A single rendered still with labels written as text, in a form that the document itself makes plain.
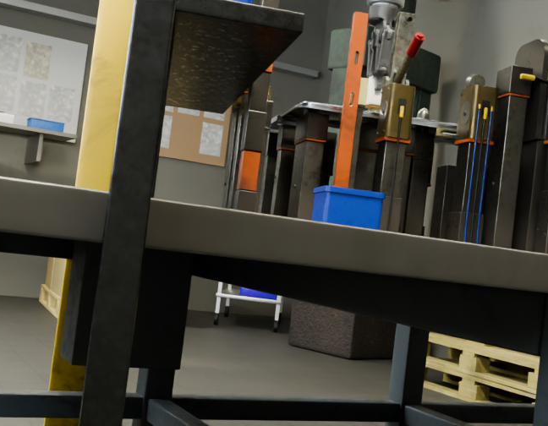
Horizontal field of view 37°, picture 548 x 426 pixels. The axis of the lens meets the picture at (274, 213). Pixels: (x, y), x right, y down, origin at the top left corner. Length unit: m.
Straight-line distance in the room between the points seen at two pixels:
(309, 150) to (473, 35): 4.73
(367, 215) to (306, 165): 0.45
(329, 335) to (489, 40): 2.48
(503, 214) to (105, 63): 1.15
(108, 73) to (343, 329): 3.49
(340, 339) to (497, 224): 3.78
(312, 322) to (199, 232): 5.02
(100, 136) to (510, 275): 1.61
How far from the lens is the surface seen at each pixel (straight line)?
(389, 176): 1.75
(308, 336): 5.69
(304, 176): 1.84
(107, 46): 2.33
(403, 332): 2.68
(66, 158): 7.32
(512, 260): 0.84
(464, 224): 1.78
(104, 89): 2.30
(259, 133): 1.70
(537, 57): 1.87
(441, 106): 6.60
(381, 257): 0.74
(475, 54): 6.43
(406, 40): 1.84
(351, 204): 1.42
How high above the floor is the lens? 0.67
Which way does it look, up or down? 2 degrees up
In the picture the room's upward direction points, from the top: 7 degrees clockwise
